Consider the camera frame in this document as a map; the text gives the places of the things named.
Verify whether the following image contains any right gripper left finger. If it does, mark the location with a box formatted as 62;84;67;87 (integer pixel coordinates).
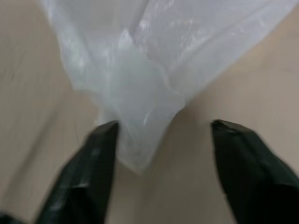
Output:
35;120;120;224

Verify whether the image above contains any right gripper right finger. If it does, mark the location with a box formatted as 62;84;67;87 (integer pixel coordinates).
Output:
210;119;299;224

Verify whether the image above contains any white plastic bag red print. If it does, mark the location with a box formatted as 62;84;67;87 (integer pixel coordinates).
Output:
39;0;299;175

